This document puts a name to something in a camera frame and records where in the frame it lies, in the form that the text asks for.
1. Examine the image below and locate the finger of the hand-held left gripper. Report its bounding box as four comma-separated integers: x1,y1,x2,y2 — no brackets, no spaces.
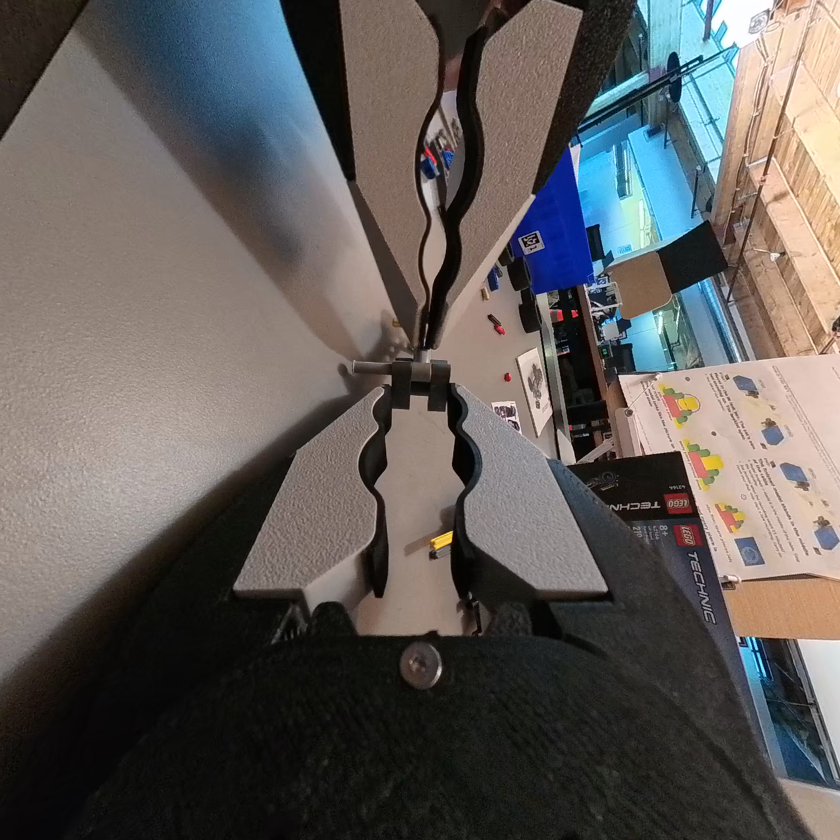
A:
340,0,441,350
423,0,586,350

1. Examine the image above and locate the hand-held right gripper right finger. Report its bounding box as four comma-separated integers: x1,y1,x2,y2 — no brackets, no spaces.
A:
448,383,609,602

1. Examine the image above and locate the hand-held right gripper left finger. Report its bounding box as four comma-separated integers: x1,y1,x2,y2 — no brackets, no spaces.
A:
233,385,393,609

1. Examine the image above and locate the black lego connector with pin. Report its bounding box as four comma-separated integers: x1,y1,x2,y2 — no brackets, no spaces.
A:
350,357,454,412

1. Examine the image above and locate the partly built lego car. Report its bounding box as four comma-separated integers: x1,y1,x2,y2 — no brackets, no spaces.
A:
422,121,463,179

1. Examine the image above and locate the lego set box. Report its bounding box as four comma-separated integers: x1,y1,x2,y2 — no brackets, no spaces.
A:
566,451,788,778

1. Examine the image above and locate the blue plastic bin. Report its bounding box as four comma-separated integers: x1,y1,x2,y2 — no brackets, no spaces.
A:
527,147,596,296

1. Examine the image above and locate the white paper leaflet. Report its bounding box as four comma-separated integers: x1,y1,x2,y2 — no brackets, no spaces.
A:
516,347,556,438

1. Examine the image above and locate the tan and black chair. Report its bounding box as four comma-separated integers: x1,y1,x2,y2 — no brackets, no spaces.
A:
602,220,730,320

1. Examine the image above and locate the printed instruction sheet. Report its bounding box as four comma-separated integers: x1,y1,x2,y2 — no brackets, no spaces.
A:
619,354,840,583

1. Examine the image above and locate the cardboard box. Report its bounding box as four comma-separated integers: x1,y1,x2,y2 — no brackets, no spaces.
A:
721,571,840,642

